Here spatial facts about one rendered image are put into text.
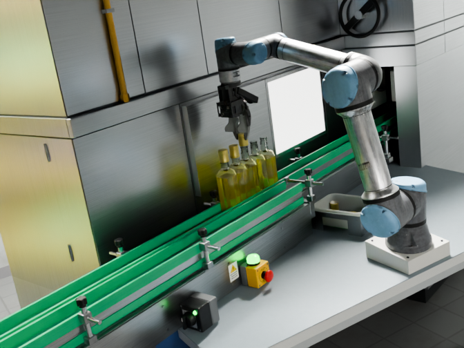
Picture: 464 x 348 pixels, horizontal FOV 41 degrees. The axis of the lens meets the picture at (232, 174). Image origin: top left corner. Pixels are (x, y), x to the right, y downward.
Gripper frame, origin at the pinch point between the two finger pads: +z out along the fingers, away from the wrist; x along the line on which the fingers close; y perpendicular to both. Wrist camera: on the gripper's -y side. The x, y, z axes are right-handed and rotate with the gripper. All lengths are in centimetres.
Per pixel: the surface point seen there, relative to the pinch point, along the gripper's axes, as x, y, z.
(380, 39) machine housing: 0, -102, -19
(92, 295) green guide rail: 11, 79, 23
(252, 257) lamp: 21.0, 25.7, 33.0
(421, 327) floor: 21, -84, 118
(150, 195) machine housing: -13.2, 35.5, 12.3
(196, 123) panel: -11.6, 10.7, -7.0
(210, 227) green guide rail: 7.7, 29.7, 22.9
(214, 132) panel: -12.1, 2.1, -1.3
